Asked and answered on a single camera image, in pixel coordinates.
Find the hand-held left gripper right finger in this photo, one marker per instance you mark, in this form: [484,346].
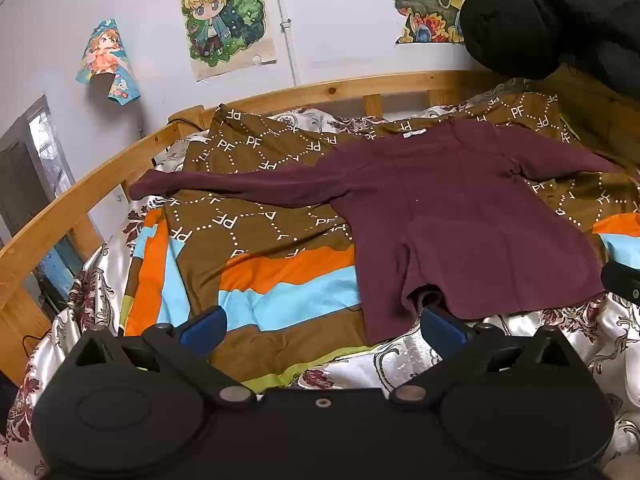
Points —
[442,329]

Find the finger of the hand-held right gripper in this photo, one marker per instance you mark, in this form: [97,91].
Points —
[622,282]

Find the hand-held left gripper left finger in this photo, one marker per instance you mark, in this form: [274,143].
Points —
[204,327]

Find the maroon long-sleeve sweater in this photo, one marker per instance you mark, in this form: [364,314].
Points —
[450,210]

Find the white floral satin bedsheet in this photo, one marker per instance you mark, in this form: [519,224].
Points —
[400,357]

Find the brown patterned striped blanket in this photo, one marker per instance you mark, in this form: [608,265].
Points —
[260,195]

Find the blue wooden furniture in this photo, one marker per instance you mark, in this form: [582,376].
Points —
[62,270]

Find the black padded jacket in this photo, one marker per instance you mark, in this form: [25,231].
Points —
[550,10]

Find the grey window frame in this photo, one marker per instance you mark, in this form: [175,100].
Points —
[30,170]

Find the wooden bed frame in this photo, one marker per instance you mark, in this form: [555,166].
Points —
[320,95]

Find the curled orange-haired cartoon wall poster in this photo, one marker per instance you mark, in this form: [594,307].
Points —
[102,55]

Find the blond cartoon character wall poster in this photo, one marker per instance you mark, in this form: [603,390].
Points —
[220,10]

